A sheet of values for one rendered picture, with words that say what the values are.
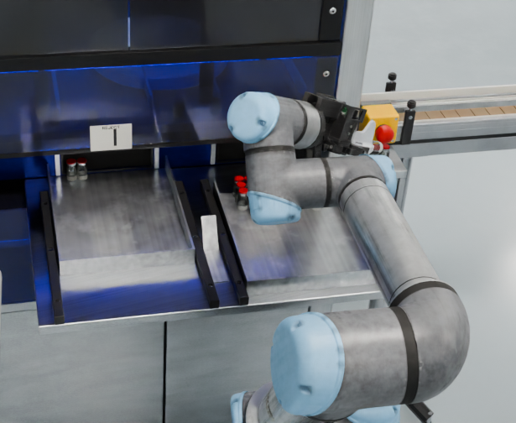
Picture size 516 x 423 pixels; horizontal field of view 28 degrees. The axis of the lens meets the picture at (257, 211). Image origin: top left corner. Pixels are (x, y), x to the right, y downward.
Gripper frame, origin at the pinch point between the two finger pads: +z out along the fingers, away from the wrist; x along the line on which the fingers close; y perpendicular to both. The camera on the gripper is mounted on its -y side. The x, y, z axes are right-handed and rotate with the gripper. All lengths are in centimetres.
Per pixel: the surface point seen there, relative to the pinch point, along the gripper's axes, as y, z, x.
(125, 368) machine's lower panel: -76, 32, 59
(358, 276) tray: -25.5, 18.8, 1.6
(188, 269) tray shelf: -35.4, 1.2, 27.7
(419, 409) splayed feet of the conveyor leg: -73, 105, 14
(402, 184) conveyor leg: -14, 74, 28
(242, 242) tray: -29.0, 13.4, 26.1
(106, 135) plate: -18, -1, 57
